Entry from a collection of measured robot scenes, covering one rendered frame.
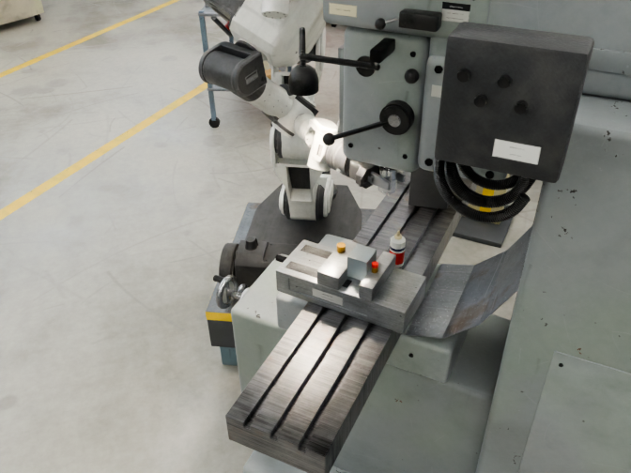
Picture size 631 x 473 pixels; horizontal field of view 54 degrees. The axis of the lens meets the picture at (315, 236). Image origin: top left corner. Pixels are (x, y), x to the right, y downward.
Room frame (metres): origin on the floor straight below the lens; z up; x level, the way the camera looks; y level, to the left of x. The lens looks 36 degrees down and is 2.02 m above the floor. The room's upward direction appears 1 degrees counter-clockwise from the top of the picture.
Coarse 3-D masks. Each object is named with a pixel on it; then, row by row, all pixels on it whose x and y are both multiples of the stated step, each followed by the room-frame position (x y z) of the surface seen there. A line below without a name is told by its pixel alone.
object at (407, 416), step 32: (256, 288) 1.47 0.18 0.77; (256, 320) 1.34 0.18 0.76; (256, 352) 1.34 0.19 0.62; (480, 352) 1.19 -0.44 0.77; (384, 384) 1.16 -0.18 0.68; (416, 384) 1.12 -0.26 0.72; (448, 384) 1.08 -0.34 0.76; (480, 384) 1.08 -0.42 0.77; (384, 416) 1.15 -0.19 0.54; (416, 416) 1.11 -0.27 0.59; (448, 416) 1.07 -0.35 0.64; (480, 416) 1.04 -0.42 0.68; (352, 448) 1.20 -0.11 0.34; (384, 448) 1.15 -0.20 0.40; (416, 448) 1.11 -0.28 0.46; (448, 448) 1.07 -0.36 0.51; (480, 448) 1.03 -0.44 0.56
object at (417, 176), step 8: (416, 176) 1.62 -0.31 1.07; (424, 176) 1.61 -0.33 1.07; (432, 176) 1.60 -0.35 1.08; (416, 184) 1.62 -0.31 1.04; (424, 184) 1.61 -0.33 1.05; (432, 184) 1.60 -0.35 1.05; (448, 184) 1.59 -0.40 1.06; (416, 192) 1.62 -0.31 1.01; (424, 192) 1.61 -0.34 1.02; (432, 192) 1.60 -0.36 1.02; (408, 200) 1.62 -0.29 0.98; (416, 200) 1.61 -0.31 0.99; (424, 200) 1.61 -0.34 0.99; (432, 200) 1.60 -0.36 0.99; (440, 200) 1.60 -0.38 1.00; (440, 208) 1.60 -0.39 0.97
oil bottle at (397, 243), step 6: (396, 234) 1.33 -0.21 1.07; (396, 240) 1.32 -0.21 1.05; (402, 240) 1.32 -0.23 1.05; (390, 246) 1.33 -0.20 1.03; (396, 246) 1.31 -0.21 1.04; (402, 246) 1.31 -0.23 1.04; (396, 252) 1.31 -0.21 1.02; (402, 252) 1.31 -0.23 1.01; (396, 258) 1.31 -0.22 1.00; (402, 258) 1.32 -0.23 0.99; (396, 264) 1.31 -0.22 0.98; (402, 264) 1.32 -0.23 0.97
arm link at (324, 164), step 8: (320, 136) 1.48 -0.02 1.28; (312, 144) 1.50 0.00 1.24; (320, 144) 1.48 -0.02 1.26; (336, 144) 1.44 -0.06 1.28; (312, 152) 1.49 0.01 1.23; (320, 152) 1.47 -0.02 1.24; (328, 152) 1.44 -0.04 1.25; (312, 160) 1.48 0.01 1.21; (320, 160) 1.46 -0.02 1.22; (328, 160) 1.43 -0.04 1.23; (312, 168) 1.47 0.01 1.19; (320, 168) 1.46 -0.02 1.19; (328, 168) 1.47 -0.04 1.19
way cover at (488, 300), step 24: (528, 240) 1.25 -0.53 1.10; (480, 264) 1.36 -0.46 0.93; (504, 264) 1.26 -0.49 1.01; (432, 288) 1.31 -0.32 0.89; (456, 288) 1.29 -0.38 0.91; (480, 288) 1.23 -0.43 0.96; (504, 288) 1.11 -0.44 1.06; (432, 312) 1.21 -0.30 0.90; (456, 312) 1.18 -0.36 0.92; (480, 312) 1.11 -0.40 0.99; (432, 336) 1.11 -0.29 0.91
